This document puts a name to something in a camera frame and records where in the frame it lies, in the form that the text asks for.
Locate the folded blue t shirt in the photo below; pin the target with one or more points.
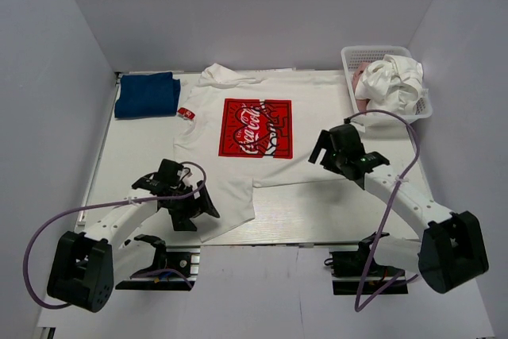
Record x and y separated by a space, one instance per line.
141 96

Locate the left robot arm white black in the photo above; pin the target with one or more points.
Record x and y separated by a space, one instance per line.
87 266

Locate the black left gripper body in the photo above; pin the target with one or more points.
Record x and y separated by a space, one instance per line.
190 204

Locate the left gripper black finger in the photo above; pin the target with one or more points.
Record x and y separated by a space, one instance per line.
204 202
181 222

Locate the crumpled white t shirt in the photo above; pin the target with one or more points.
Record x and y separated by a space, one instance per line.
395 84

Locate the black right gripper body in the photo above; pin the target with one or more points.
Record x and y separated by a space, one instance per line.
328 152

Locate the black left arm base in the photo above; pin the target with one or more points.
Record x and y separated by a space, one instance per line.
178 274

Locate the white Coca-Cola t shirt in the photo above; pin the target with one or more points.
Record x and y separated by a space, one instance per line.
249 133

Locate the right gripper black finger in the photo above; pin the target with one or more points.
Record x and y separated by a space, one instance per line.
324 145
377 158

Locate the white perforated plastic basket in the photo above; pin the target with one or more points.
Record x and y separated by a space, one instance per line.
353 56

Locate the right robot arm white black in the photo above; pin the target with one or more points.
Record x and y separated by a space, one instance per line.
449 250

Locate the pink printed t shirt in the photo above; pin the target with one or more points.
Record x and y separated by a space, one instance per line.
360 92

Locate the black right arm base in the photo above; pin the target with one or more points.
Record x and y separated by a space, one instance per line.
346 268

